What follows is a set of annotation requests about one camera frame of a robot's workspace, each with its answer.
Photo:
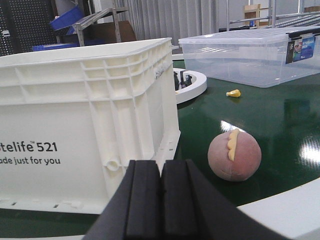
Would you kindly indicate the white Totelife plastic crate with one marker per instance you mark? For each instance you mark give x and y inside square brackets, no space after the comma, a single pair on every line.
[72,119]

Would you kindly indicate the brown cardboard box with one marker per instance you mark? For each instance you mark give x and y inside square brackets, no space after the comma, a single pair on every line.
[106,32]

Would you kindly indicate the clear plastic storage box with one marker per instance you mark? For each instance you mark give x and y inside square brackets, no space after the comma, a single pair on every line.
[263,57]

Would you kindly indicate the blue storage bin on rack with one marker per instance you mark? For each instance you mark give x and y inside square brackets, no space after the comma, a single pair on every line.
[67,19]

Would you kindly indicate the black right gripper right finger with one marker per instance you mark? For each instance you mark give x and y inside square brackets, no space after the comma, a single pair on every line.
[195,210]

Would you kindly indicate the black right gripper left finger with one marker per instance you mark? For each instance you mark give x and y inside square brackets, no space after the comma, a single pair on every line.
[133,213]

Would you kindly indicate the small yellow toy piece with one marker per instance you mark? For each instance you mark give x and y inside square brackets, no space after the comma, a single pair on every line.
[236,93]

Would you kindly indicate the pink plush ball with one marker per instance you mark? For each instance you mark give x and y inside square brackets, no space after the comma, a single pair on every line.
[234,155]

